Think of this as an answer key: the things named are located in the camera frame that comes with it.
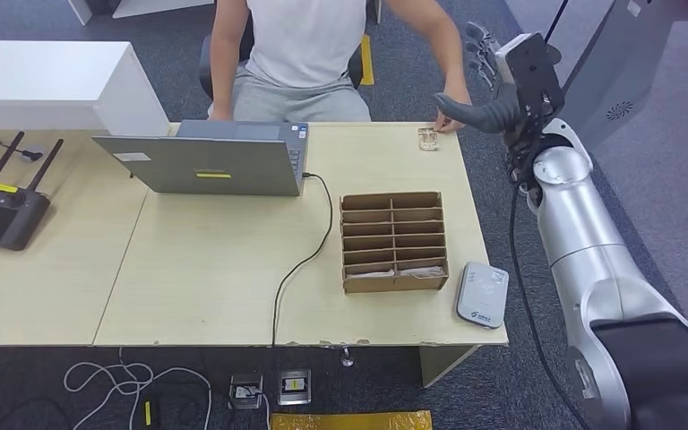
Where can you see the black and white wrist camera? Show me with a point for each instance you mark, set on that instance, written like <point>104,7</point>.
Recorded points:
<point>531,71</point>

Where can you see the open floor socket box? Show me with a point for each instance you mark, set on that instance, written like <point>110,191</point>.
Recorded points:
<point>245,392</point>

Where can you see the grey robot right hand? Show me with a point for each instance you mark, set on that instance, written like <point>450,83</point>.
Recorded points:
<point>486,116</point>

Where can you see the cardboard card organizer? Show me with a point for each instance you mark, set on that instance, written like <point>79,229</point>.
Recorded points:
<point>393,285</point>

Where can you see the white furniture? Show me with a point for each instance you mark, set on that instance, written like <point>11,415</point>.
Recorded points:
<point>154,6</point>

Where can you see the grey kiosk stand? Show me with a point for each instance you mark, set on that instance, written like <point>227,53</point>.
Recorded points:
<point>611,77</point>

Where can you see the black floor device yellow label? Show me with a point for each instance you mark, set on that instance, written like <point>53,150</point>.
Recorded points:
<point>169,415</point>

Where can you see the white box cabinet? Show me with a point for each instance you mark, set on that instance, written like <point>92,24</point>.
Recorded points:
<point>41,80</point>

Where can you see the yellow floor mat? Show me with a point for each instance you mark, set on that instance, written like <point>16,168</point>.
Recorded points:
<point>350,421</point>

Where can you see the grey card reader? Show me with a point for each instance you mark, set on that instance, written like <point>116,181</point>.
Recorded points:
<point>482,295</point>

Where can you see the black stanchion post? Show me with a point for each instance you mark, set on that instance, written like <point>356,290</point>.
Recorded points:
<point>556,24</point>

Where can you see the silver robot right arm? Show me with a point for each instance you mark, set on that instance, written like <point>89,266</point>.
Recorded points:
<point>587,237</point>

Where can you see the grey laptop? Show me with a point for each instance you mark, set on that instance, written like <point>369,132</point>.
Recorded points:
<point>201,165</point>

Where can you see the person's right forearm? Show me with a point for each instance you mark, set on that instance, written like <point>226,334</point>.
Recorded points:
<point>224,77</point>

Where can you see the closed floor socket box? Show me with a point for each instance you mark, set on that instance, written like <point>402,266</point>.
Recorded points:
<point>294,387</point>

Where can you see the person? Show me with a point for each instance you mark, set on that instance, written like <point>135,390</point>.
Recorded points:
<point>302,47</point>

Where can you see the person's left hand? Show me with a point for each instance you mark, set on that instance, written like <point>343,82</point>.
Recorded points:
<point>454,121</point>

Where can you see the metal table screw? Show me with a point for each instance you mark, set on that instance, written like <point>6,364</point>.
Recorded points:
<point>347,357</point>

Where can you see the person's right hand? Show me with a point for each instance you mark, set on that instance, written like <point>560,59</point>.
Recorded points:
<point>219,116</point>

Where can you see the black remote controller with antennas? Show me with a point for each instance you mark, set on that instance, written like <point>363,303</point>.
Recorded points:
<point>0,216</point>

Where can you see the yellow floor tape strip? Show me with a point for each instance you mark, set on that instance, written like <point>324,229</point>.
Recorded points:
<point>367,59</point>

